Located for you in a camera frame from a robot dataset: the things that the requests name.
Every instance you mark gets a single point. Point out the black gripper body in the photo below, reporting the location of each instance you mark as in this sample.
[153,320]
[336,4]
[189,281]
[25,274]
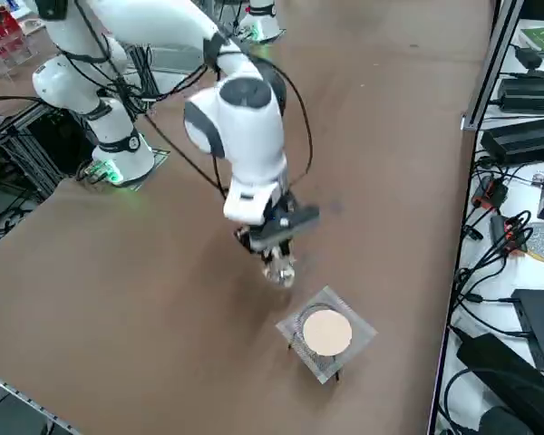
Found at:
[290,222]

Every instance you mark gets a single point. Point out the clear glass alcohol lamp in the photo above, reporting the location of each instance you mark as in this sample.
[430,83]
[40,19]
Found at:
[281,275]

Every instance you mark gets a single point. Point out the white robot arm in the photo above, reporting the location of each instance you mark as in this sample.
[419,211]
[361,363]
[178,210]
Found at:
[263,22]
[254,136]

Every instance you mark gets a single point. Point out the red and black plug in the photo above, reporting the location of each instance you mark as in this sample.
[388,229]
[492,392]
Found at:
[492,192]

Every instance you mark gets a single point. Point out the black adapter with red clip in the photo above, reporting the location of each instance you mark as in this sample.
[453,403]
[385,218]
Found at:
[501,231]

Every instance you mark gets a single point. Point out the large black power brick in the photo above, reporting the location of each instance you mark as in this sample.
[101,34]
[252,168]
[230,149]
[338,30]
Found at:
[521,140]

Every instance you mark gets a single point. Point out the long black power brick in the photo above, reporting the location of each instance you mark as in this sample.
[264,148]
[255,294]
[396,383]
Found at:
[530,95]

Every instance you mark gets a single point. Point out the flat black box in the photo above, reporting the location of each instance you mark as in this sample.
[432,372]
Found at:
[541,326]

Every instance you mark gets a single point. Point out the small black power adapter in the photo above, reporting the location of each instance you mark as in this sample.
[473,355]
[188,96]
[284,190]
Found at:
[528,56]

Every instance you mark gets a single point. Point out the clear acrylic rack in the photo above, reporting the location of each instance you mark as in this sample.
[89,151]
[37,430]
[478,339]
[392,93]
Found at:
[4,45]

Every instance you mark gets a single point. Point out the green book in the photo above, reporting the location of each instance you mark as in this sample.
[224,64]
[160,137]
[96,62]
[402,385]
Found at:
[541,38]

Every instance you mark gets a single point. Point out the steel arm base plate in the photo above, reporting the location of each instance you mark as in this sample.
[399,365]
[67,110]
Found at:
[161,156]

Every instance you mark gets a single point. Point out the black metal frame rack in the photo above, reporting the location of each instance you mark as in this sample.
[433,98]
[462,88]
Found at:
[32,149]

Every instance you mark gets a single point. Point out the silver aluminium frame post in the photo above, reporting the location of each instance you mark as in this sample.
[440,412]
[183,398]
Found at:
[489,72]

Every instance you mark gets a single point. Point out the silver aluminium rail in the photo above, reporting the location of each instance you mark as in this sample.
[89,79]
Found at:
[18,394]

